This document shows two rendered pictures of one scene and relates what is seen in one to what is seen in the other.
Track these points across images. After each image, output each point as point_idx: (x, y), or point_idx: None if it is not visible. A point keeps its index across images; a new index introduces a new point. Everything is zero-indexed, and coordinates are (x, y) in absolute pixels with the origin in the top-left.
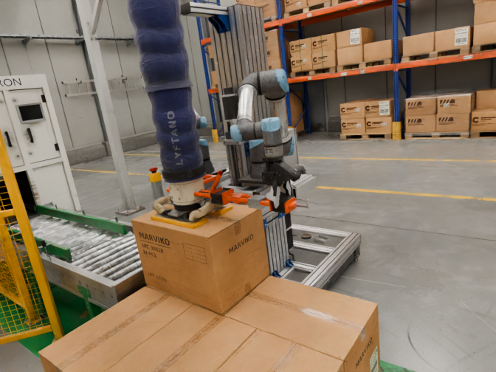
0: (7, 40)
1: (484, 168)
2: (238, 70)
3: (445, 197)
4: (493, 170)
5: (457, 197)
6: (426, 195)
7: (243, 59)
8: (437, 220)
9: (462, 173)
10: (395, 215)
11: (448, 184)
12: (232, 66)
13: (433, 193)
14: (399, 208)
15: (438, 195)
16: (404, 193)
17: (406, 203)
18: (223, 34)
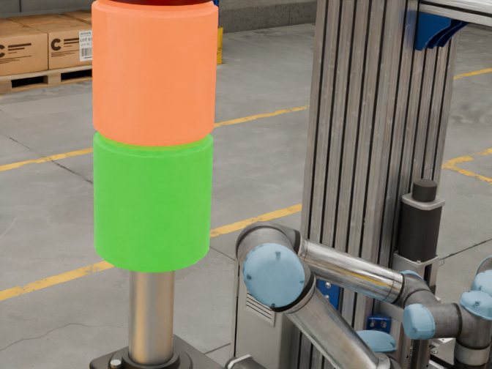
0: None
1: (20, 189)
2: (430, 137)
3: (94, 271)
4: (39, 189)
5: (109, 264)
6: (60, 279)
7: (446, 111)
8: (179, 321)
9: (7, 209)
10: (108, 345)
11: (39, 241)
12: (421, 129)
13: (58, 270)
14: (83, 328)
15: (80, 273)
16: (15, 291)
17: (68, 312)
18: (421, 51)
